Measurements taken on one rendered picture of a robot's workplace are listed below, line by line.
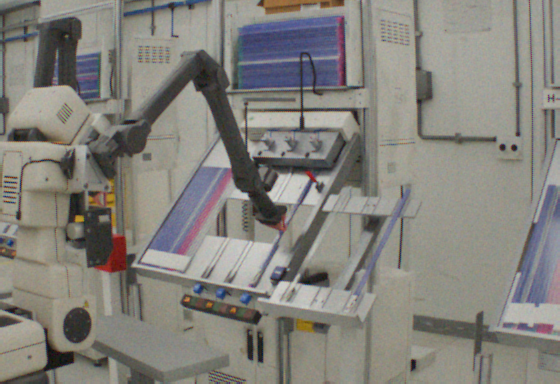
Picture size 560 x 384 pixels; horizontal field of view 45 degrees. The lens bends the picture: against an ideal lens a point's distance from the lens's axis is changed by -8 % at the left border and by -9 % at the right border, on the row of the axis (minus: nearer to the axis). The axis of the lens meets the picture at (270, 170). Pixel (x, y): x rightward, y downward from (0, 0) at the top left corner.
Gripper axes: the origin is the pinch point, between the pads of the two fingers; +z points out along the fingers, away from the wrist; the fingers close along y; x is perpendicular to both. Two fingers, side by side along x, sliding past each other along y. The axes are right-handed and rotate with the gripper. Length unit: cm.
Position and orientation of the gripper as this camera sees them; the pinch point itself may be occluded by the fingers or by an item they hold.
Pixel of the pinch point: (282, 228)
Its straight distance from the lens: 248.9
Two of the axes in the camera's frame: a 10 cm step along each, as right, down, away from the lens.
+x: -4.5, 7.5, -4.8
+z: 4.6, 6.5, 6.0
